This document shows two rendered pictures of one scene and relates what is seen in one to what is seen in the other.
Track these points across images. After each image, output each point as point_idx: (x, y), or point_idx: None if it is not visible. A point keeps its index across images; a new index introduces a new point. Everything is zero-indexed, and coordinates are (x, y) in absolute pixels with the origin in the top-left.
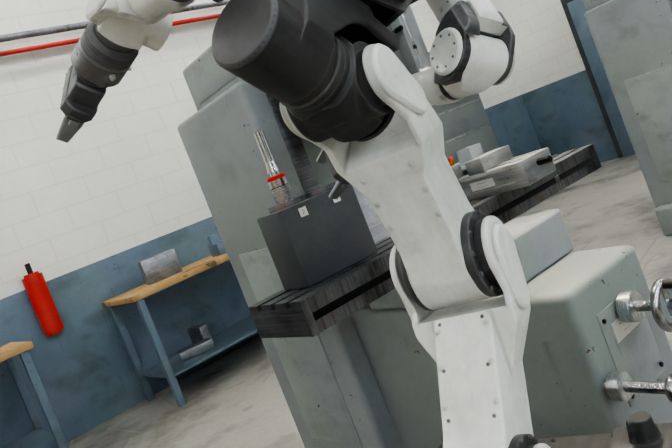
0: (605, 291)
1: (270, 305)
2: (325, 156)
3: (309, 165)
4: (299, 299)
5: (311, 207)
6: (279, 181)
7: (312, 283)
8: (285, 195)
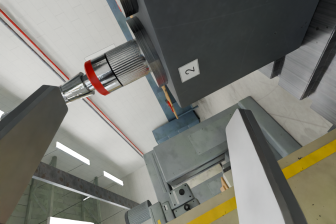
0: None
1: (270, 78)
2: (38, 127)
3: None
4: (328, 113)
5: (183, 52)
6: (113, 88)
7: (300, 42)
8: (139, 75)
